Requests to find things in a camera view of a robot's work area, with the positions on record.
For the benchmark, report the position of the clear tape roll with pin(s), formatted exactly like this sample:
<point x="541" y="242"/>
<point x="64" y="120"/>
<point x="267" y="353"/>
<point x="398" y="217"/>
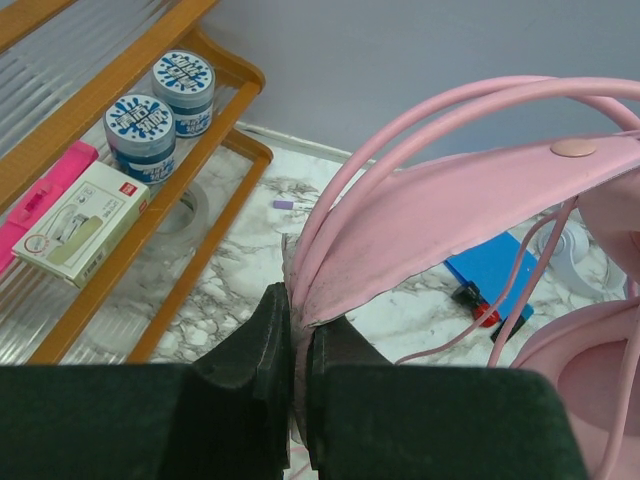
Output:
<point x="183" y="227"/>

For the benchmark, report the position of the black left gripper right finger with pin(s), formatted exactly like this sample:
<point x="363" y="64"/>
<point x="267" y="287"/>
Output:
<point x="369" y="419"/>

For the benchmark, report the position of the pink cat-ear headphones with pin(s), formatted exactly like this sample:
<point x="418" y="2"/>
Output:
<point x="378" y="223"/>

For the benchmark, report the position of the white headphones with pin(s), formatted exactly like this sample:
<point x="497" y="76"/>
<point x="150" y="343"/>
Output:
<point x="568" y="264"/>

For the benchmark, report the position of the wooden tiered shelf rack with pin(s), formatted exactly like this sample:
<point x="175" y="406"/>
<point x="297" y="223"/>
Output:
<point x="63" y="64"/>

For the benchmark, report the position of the small cardboard box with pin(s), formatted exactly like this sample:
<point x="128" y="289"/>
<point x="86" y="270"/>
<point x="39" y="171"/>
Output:
<point x="80" y="230"/>

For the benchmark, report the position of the blue-lidded jar front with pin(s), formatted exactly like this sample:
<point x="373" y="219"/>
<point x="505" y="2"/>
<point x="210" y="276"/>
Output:
<point x="140" y="133"/>

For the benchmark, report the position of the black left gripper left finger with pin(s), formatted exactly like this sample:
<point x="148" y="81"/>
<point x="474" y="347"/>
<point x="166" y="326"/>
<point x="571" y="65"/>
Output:
<point x="223" y="416"/>

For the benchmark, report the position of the blue-lidded jar rear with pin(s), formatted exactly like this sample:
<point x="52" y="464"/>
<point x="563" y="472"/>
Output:
<point x="185" y="82"/>

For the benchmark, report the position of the blue-lidded jar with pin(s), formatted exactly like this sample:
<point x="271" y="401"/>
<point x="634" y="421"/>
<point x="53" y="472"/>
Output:
<point x="140" y="133"/>
<point x="185" y="82"/>

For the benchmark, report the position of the blue black marker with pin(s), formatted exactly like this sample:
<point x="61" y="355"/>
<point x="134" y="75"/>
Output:
<point x="526" y="313"/>

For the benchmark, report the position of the red black marker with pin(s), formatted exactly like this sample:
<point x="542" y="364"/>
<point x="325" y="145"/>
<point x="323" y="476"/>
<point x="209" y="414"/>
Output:
<point x="468" y="296"/>

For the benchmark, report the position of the blue notebook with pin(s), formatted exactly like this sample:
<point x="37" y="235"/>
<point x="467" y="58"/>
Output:
<point x="489" y="266"/>

